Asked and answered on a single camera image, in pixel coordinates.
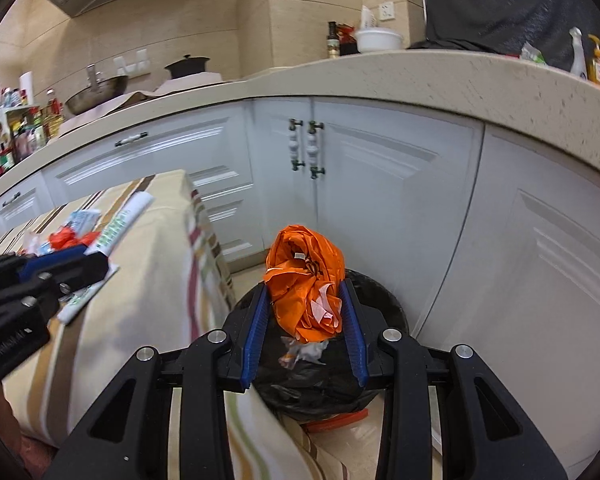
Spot cabinet door handle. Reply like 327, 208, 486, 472
288, 118, 304, 171
306, 120, 325, 180

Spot blue white foil pouch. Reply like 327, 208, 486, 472
65, 209, 102, 237

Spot white green packet left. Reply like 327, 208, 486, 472
57, 263, 120, 325

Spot metal wok pan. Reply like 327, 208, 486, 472
65, 64, 129, 116

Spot orange bag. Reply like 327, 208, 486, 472
263, 224, 346, 344

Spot black trash bin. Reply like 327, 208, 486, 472
229, 268, 412, 424

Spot white green packet right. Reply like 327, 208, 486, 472
85, 192, 154, 257

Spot cabinet door handle left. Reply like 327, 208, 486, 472
288, 118, 304, 171

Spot drawer handle left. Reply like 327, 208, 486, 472
2, 192, 21, 207

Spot wall power socket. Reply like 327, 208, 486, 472
378, 1, 396, 22

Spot white stacked bowls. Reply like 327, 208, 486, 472
355, 27, 403, 53

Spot drawer handle centre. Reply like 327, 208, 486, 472
114, 132, 149, 148

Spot dark sauce bottle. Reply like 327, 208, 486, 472
326, 21, 340, 58

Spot red plastic bag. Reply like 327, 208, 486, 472
47, 226, 100, 252

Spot cooking oil bottle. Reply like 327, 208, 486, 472
45, 88, 65, 139

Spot drawer handle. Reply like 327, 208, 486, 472
2, 192, 21, 207
114, 132, 149, 148

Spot cabinet door handle right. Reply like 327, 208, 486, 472
306, 120, 325, 180

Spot white green packet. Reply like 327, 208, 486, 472
85, 192, 154, 257
57, 263, 120, 325

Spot striped tablecloth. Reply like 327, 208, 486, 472
0, 171, 352, 479

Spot white condiment rack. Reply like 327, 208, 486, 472
0, 105, 41, 172

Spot black lidded pot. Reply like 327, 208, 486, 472
166, 54, 210, 79

